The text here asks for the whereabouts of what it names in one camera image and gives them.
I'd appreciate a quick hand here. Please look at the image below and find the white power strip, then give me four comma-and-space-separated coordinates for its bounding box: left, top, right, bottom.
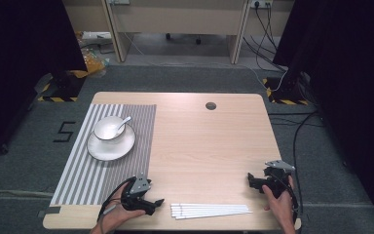
81, 31, 112, 41

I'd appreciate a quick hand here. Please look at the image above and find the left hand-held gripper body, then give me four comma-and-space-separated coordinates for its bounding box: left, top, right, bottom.
120, 174, 157, 215

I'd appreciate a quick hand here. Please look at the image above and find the black floor cable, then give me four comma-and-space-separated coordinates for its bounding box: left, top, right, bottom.
267, 110, 322, 215

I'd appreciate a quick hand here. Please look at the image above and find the beige wooden desk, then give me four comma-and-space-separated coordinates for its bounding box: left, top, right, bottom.
61, 0, 296, 65

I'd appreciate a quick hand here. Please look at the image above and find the grey white striped placemat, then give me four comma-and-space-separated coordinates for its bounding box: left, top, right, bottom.
50, 103, 157, 207

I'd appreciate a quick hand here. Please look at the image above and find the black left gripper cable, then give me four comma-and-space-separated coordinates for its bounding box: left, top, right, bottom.
96, 175, 137, 234

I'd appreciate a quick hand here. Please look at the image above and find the white bowl with dark rim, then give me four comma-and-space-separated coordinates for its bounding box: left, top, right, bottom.
93, 115, 127, 141

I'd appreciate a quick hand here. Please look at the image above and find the black cables bundle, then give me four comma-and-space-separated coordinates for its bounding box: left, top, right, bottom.
243, 2, 288, 72

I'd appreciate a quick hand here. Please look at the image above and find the black curtain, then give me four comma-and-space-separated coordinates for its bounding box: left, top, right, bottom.
272, 0, 374, 225
0, 0, 89, 164

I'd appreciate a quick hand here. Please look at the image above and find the black stand base hazard tape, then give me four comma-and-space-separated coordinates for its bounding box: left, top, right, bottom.
38, 69, 87, 102
262, 76, 310, 106

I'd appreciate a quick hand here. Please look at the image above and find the yellow plastic bag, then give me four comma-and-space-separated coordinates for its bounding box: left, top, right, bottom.
77, 48, 110, 78

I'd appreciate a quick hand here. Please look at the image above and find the pile of white chopsticks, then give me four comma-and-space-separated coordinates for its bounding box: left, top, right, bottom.
169, 203, 253, 220

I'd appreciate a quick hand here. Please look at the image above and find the white ceramic spoon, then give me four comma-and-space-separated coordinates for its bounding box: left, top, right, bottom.
111, 116, 132, 135

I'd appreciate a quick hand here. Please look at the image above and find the white wall socket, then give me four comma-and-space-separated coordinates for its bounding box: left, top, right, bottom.
249, 0, 274, 9

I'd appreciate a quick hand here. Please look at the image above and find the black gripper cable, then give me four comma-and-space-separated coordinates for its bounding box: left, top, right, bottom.
96, 175, 137, 234
267, 172, 301, 225

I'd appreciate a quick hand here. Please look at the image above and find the person's left hand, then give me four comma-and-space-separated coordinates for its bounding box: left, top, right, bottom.
93, 186, 146, 232

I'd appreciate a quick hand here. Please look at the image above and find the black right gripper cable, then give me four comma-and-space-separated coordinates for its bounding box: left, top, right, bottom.
267, 172, 301, 225

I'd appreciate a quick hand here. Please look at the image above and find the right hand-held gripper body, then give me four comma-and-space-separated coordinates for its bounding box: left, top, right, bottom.
260, 159, 296, 199

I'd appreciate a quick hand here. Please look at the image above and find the white plate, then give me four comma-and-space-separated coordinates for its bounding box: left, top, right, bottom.
87, 123, 136, 162

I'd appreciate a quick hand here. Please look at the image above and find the person's right hand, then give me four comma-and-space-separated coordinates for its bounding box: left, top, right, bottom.
262, 176, 296, 225

